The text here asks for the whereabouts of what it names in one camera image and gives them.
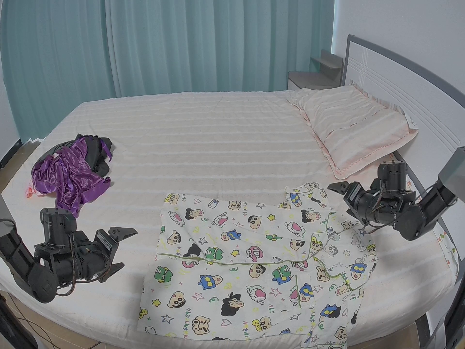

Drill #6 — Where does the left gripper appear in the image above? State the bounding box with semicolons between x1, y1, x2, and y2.
73;226;139;282

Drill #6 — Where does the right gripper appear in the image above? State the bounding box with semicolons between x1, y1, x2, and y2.
328;181;379;228

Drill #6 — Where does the white printed pyjama top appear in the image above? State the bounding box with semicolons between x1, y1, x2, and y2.
136;181;378;349

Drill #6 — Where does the pile of clothes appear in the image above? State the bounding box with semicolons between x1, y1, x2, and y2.
25;134;114;218

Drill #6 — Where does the bed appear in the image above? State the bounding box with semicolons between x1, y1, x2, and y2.
0;34;465;349

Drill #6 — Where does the pink striped pillow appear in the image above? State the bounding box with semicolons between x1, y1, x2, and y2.
287;85;419;180

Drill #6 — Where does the grey bedside table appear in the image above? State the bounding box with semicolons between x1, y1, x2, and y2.
288;49;344;92

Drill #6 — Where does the blue-green curtain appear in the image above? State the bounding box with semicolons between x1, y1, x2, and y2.
0;0;336;143

